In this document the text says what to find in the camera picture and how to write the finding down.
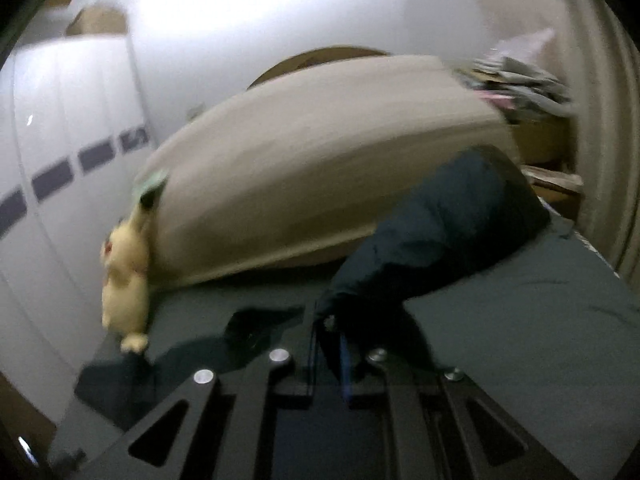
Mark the beige pleated curtain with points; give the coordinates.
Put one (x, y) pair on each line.
(602, 65)

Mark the wooden bedside shelf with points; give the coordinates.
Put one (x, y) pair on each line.
(545, 146)

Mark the pile of papers and bags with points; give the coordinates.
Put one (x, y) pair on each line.
(511, 75)

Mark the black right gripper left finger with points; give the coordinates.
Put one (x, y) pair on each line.
(213, 426)

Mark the grey bed sheet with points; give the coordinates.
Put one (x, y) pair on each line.
(549, 333)

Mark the yellow Pikachu plush toy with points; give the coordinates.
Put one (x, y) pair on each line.
(126, 256)

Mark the brown wooden headboard arch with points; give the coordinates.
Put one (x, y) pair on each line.
(313, 58)

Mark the dark navy puffer jacket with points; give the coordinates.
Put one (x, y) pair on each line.
(469, 214)

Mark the beige upholstered headboard cushion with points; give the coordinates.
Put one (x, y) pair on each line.
(300, 168)

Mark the white wardrobe with dark handles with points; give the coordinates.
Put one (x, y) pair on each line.
(73, 136)

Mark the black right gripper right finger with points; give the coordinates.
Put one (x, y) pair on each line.
(442, 424)

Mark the green plastic wrapper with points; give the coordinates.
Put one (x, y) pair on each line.
(150, 183)

